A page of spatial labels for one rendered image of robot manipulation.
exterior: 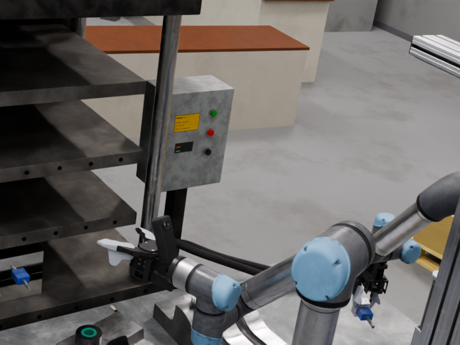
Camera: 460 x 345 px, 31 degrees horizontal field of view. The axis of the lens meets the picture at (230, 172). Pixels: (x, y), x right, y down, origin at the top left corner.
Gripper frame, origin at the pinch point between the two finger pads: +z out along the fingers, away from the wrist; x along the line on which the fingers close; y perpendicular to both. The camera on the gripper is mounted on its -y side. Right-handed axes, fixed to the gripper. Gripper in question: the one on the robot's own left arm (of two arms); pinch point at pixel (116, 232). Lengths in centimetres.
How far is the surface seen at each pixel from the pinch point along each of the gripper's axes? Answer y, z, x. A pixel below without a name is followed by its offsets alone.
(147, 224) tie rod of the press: 33, 45, 79
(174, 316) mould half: 49, 13, 59
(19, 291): 59, 66, 42
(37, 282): 56, 64, 48
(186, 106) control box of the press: -9, 49, 96
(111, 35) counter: 29, 288, 344
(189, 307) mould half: 44, 9, 60
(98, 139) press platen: 7, 67, 71
